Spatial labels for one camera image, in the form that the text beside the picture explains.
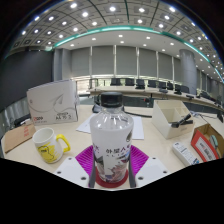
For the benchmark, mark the ceiling lights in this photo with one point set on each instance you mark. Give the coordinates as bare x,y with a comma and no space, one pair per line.
112,9

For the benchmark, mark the white paper ream box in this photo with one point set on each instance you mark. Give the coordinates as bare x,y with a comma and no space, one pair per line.
53,103

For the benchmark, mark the brown cardboard box red label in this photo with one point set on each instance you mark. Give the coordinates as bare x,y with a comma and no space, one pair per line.
203,146

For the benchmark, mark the open white cardboard box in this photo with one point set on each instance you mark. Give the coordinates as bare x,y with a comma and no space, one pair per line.
163,121

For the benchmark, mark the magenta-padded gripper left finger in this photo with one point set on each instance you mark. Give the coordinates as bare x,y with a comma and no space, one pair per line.
85,160

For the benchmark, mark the clear water bottle black cap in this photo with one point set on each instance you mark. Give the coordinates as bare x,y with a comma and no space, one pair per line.
111,133

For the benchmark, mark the small teal tool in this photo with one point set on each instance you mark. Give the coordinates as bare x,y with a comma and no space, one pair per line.
214,141

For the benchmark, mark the long curved conference table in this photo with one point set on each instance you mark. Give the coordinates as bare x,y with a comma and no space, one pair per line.
150,90

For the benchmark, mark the black desk device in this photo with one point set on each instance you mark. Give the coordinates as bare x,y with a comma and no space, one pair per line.
96,106

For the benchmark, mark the row of black office chairs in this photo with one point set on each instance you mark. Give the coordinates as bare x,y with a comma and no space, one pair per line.
140,82

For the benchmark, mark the flat brown cardboard envelope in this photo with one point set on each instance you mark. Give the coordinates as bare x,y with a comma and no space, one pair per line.
16,136

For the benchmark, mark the black tool in white box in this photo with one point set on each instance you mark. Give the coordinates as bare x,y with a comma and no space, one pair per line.
181,120

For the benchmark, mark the white and yellow mug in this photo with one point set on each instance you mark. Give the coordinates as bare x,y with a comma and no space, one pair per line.
46,146

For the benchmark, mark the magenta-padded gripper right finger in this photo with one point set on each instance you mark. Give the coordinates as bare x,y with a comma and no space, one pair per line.
140,160

